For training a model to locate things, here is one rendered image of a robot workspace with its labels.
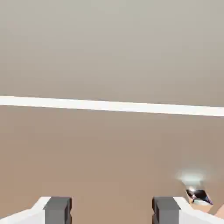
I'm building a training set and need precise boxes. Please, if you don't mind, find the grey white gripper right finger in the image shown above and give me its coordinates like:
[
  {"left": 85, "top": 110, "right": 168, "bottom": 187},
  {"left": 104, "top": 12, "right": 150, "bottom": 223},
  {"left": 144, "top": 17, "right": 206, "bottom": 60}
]
[{"left": 151, "top": 196, "right": 224, "bottom": 224}]

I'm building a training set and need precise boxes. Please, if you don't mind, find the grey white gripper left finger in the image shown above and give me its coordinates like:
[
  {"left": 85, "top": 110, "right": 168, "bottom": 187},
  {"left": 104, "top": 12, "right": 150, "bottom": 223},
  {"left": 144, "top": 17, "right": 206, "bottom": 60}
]
[{"left": 0, "top": 196, "right": 73, "bottom": 224}]

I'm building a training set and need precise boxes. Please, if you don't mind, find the tan cabinet door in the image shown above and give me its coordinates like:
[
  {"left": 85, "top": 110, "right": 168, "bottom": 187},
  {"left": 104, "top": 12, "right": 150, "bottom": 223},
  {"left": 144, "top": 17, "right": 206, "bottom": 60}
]
[
  {"left": 0, "top": 104, "right": 224, "bottom": 224},
  {"left": 0, "top": 0, "right": 224, "bottom": 108}
]

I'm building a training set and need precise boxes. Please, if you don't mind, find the white cabinet with tan doors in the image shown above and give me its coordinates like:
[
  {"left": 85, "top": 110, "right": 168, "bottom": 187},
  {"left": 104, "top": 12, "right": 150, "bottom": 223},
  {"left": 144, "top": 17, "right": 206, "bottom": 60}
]
[{"left": 0, "top": 0, "right": 224, "bottom": 224}]

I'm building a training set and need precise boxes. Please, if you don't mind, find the shiny metal door handle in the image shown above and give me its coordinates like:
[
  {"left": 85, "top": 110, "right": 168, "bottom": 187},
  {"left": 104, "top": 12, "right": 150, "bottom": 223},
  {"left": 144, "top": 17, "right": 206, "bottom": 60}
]
[{"left": 175, "top": 168, "right": 214, "bottom": 213}]

